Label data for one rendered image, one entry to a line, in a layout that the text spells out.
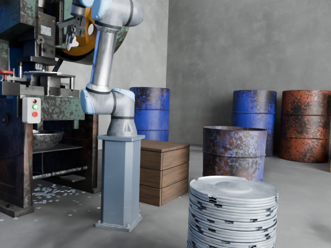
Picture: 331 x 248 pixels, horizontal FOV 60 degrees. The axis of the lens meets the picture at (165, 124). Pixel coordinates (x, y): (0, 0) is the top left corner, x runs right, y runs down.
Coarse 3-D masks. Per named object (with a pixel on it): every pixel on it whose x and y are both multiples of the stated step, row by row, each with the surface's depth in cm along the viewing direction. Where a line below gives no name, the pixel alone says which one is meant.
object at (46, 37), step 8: (40, 16) 178; (48, 16) 182; (40, 24) 178; (48, 24) 183; (40, 32) 178; (48, 32) 183; (32, 40) 177; (40, 40) 177; (48, 40) 183; (24, 48) 182; (32, 48) 177; (40, 48) 177; (48, 48) 180; (24, 56) 182; (40, 56) 178; (48, 56) 181
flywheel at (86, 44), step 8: (88, 8) 210; (88, 16) 212; (88, 24) 214; (96, 32) 208; (80, 40) 218; (88, 40) 213; (72, 48) 218; (80, 48) 213; (88, 48) 208; (80, 56) 216
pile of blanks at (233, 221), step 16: (192, 192) 94; (192, 208) 95; (208, 208) 86; (224, 208) 83; (240, 208) 82; (256, 208) 83; (272, 208) 86; (192, 224) 94; (208, 224) 86; (224, 224) 84; (240, 224) 83; (256, 224) 83; (272, 224) 87; (192, 240) 92; (208, 240) 86; (224, 240) 84; (240, 240) 83; (256, 240) 84; (272, 240) 88
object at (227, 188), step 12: (192, 180) 102; (204, 180) 105; (216, 180) 106; (228, 180) 107; (240, 180) 107; (252, 180) 107; (204, 192) 90; (216, 192) 90; (228, 192) 91; (240, 192) 90; (252, 192) 91; (264, 192) 92; (276, 192) 92
